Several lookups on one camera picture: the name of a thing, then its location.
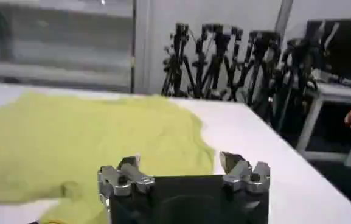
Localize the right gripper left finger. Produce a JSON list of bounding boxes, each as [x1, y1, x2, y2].
[[97, 154, 156, 197]]

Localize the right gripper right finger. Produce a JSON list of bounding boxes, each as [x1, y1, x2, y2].
[[219, 150, 271, 194]]

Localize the yellow-green cloth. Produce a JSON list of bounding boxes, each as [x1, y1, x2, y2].
[[0, 92, 216, 224]]

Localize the white desk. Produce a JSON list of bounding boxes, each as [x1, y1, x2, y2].
[[295, 81, 351, 163]]

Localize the white open shelf rack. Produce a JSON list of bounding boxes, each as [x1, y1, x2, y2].
[[0, 0, 135, 92]]

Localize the black monitor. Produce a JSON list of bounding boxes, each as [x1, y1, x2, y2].
[[304, 18, 351, 82]]

